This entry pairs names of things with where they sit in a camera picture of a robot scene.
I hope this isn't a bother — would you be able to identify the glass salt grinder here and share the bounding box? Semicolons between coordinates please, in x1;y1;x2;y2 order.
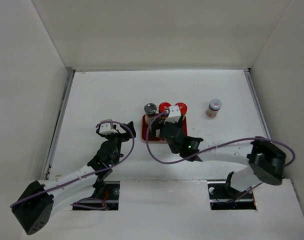
143;102;157;125

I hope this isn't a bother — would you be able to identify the short red-lid chili jar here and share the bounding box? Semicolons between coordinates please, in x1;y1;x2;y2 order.
158;102;171;123

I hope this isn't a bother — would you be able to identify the tall red-lid sauce jar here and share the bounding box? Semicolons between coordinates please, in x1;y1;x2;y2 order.
175;102;188;117

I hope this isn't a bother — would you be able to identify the white-lid jar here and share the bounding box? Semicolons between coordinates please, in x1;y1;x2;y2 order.
205;99;222;118

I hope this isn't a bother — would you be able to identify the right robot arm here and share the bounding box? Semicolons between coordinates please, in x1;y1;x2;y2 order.
160;123;287;198

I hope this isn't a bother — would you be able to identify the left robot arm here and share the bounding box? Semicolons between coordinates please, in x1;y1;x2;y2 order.
10;119;136;236

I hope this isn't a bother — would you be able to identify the red lacquer tray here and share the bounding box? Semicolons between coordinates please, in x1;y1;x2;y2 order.
141;115;188;143

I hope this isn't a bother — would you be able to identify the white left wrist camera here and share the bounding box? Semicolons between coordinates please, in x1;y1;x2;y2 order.
96;119;118;135

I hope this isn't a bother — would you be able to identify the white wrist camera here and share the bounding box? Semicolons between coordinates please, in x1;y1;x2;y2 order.
96;119;118;135
164;105;182;124

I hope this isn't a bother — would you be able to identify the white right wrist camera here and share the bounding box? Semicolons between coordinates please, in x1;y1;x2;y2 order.
164;105;182;124

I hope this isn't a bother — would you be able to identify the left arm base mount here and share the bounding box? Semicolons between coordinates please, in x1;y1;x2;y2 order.
72;180;121;211

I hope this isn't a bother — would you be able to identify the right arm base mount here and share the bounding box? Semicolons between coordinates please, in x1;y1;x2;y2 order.
207;171;257;211

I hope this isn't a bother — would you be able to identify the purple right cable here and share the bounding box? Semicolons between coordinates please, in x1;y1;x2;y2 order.
145;111;297;203

